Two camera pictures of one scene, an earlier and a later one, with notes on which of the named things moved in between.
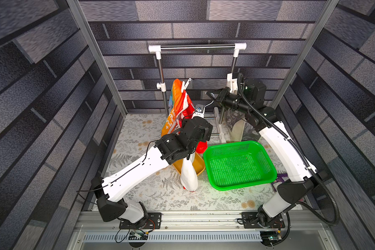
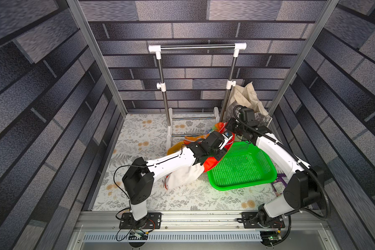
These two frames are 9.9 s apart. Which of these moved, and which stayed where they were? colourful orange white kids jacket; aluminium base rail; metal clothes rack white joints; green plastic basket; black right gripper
Moved: black right gripper; colourful orange white kids jacket
Stayed: aluminium base rail; metal clothes rack white joints; green plastic basket
